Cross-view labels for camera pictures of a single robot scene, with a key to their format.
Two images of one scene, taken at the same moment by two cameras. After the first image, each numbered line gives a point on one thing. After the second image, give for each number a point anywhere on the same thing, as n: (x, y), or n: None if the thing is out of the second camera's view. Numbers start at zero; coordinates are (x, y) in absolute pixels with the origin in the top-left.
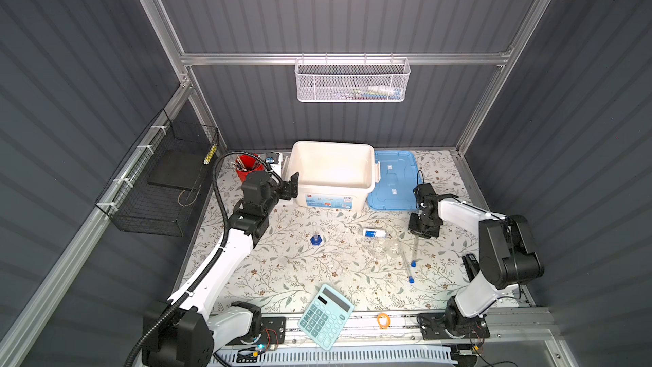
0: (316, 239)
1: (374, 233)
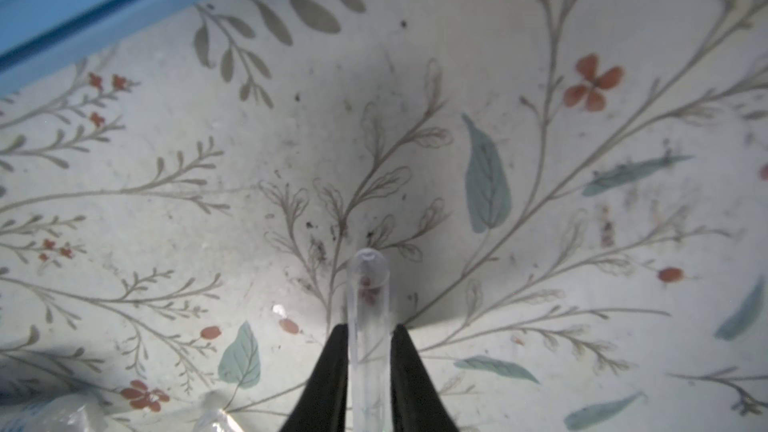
0: None
1: (72, 412)
